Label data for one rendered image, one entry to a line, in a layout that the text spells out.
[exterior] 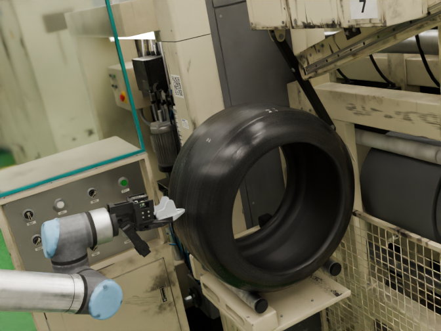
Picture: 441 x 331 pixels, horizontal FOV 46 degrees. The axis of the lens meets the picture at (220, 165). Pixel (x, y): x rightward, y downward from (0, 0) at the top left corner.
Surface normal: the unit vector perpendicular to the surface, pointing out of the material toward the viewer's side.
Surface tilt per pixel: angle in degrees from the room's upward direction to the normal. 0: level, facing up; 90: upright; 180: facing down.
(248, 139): 46
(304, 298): 0
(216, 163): 58
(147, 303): 90
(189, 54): 90
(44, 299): 94
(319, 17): 90
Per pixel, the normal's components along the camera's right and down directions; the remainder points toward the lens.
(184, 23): 0.47, 0.21
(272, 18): -0.86, 0.31
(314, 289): -0.18, -0.93
